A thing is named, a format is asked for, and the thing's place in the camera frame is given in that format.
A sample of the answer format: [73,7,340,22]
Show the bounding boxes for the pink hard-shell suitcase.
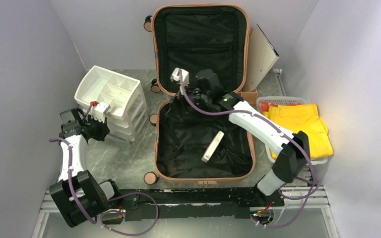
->
[144,4,255,184]

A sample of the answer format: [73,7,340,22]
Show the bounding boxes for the white plastic drawer organizer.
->
[74,65,148,142]

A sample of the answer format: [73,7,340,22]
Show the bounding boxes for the white book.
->
[201,131,224,163]

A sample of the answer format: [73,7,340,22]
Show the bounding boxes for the red garment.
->
[259,101,301,112]

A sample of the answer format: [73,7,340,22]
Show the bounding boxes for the white plastic mesh basket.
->
[256,96,334,165]

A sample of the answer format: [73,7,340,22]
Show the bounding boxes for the yellow garment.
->
[266,104,334,161]

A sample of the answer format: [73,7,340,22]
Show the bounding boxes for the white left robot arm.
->
[49,108,122,228]

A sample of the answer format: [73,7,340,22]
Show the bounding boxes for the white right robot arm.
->
[171,68,312,206]

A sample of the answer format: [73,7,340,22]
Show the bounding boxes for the white flat board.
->
[245,24,280,91]

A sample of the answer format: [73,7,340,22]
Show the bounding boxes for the black suitcase wheel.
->
[143,172,159,185]

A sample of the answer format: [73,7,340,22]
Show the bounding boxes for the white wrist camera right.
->
[170,67,190,86]

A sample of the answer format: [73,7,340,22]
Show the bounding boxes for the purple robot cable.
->
[49,134,160,238]

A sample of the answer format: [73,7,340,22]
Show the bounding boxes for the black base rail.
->
[109,187,284,221]

